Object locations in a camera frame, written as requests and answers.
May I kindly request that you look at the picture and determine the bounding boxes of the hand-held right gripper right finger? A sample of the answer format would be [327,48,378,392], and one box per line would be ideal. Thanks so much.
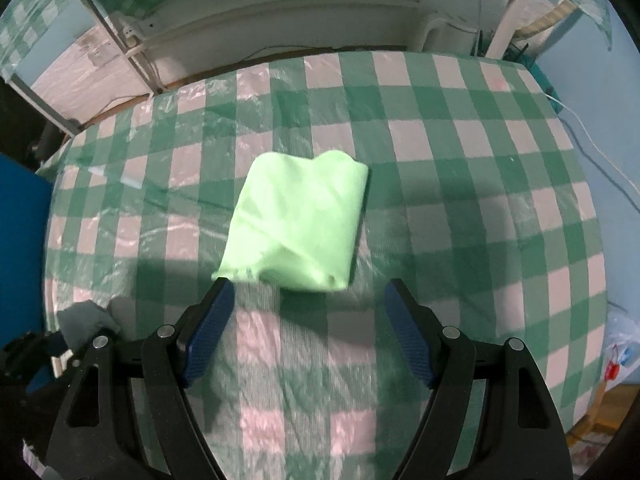
[384,278,571,480]

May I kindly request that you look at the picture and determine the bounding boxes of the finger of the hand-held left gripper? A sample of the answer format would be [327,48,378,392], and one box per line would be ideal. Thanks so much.
[0,332,71,367]
[20,362,65,395]

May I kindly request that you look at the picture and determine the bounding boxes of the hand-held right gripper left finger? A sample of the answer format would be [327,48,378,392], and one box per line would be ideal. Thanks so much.
[45,277,236,480]

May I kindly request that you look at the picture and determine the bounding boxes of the grey towel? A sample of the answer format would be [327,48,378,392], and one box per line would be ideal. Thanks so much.
[56,300,122,350]

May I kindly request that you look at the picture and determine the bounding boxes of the blue cardboard box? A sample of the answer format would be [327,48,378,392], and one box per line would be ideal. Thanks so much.
[0,154,53,337]

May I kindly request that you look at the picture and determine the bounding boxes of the light green cloth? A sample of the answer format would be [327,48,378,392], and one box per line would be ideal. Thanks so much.
[211,150,371,293]

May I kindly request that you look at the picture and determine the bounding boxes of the white plastic bag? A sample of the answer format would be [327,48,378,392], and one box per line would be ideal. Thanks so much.
[602,310,640,397]

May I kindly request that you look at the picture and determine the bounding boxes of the grey metal table leg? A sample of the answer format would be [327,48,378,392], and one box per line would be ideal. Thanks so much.
[9,72,82,136]

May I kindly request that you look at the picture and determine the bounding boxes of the teal plastic basket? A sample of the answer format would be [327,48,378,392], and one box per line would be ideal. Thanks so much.
[527,57,560,107]

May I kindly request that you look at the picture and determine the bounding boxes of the white electric kettle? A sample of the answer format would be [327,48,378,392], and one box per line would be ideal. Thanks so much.
[417,12,482,56]

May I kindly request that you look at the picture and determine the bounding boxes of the green checked plastic tablecloth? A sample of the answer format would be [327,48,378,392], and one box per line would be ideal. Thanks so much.
[0,0,613,83]

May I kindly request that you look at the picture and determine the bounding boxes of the white table leg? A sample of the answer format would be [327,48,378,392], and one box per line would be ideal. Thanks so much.
[484,0,537,59]

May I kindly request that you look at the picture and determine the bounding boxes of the white cable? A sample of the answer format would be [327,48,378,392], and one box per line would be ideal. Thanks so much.
[547,89,640,197]

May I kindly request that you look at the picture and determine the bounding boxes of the white metal frame leg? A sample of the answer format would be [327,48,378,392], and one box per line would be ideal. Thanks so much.
[80,0,162,97]

